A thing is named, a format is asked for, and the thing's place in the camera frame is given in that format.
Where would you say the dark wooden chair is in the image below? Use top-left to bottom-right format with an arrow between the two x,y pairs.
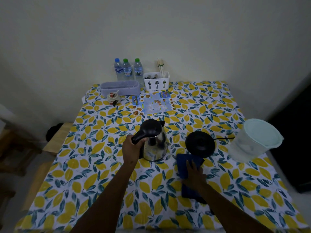
0,122 -> 43,178

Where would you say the white cutlery caddy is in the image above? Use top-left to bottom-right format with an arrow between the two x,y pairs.
143,72 -> 170,92

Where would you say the bundle of wooden chopsticks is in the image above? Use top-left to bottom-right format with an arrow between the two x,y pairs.
156,59 -> 167,78

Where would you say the steel electric kettle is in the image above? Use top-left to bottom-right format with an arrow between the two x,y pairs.
131,119 -> 168,162

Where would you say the translucent pitcher, pale green lid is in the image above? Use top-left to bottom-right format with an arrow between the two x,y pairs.
227,118 -> 284,164

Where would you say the lemon print tablecloth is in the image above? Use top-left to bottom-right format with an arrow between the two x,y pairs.
14,81 -> 309,233

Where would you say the blue cap water bottle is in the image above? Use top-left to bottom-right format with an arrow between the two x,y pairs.
114,58 -> 124,81

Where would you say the blue cleaning cloth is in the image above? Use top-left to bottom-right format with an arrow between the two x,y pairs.
176,153 -> 208,205

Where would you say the person's right forearm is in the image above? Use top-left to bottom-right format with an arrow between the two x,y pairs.
199,183 -> 276,233

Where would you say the colourful food menu leaflet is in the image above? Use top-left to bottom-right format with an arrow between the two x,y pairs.
132,91 -> 176,116

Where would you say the person's right hand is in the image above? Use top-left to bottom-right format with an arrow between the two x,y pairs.
182,160 -> 207,190

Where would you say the black bag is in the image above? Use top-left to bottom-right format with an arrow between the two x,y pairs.
45,123 -> 64,142

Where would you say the lavender rectangular lidded container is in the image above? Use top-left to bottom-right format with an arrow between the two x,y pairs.
100,80 -> 141,97

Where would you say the person's left hand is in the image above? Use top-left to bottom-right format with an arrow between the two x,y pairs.
122,134 -> 148,168

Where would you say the black round kettle base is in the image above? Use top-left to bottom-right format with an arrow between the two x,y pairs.
185,131 -> 216,158

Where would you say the green cap water bottle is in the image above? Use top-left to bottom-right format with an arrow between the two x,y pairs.
133,58 -> 144,86
122,58 -> 134,80

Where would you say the wooden bench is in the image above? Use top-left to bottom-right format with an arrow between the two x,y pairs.
21,122 -> 74,212

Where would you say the dark cabinet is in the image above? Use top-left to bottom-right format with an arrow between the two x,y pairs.
267,83 -> 311,194

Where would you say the person's left forearm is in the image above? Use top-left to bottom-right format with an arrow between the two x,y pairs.
70,163 -> 138,233

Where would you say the small condiment jar with spoon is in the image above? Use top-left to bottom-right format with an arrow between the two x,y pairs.
107,90 -> 121,106

